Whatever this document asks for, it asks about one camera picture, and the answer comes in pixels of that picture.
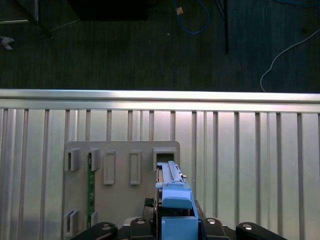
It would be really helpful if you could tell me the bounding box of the black floor cable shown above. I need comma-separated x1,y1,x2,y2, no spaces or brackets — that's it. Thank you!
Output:
214,0,230,55

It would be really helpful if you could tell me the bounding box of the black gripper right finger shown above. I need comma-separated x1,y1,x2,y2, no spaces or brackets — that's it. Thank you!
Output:
194,201,286,240

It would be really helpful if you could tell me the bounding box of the crumpled grey paper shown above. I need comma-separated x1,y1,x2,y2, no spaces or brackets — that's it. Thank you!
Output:
0,35,15,52

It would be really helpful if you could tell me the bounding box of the metal furniture leg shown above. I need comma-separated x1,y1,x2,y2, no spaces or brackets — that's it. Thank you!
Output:
0,0,55,40

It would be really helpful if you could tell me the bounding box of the grey parts rack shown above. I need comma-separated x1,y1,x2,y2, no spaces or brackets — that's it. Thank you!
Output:
61,140,181,237

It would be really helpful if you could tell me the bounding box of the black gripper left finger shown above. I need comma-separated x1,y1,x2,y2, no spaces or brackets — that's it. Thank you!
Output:
77,197,156,240

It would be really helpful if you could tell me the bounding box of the hard disk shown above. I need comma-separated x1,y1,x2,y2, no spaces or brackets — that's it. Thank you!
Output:
154,161,201,240

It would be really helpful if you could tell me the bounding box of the green RAM stick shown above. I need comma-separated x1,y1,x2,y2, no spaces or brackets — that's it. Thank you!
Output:
86,152,97,223

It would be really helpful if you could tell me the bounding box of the black floor box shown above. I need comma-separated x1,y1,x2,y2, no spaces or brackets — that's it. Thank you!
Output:
67,0,149,23

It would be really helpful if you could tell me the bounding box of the blue floor cable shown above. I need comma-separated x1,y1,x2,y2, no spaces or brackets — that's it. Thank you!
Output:
173,0,211,35

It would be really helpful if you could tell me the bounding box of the white floor cable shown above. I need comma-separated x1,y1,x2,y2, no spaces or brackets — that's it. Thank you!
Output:
259,31,320,93

